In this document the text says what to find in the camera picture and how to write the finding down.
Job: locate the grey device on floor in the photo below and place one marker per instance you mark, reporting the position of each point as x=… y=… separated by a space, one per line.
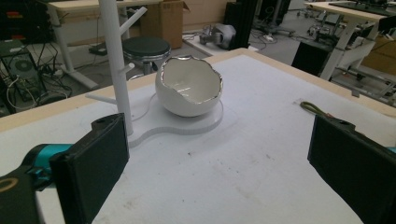
x=218 y=35

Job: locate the brown cardboard box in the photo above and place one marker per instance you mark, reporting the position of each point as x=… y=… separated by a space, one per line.
x=163 y=21

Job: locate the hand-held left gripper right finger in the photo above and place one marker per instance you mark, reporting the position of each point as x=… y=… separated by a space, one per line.
x=351 y=161

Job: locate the black box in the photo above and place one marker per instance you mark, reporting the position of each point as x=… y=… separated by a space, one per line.
x=311 y=57

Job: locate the black cabinet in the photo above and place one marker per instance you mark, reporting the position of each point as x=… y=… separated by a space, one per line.
x=241 y=21

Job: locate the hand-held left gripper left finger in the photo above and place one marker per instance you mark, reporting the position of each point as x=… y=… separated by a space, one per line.
x=90 y=168

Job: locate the black power adapter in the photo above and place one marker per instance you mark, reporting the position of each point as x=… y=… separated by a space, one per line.
x=99 y=49

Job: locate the white eggshell-shaped bowl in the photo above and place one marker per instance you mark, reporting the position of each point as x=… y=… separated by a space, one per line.
x=188 y=88

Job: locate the black round stool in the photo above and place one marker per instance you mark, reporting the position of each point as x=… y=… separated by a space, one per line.
x=146 y=51

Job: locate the black computer tower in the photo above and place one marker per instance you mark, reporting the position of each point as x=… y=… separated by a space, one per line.
x=20 y=70

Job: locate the white jewelry tree stand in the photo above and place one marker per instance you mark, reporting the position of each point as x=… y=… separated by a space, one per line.
x=124 y=93

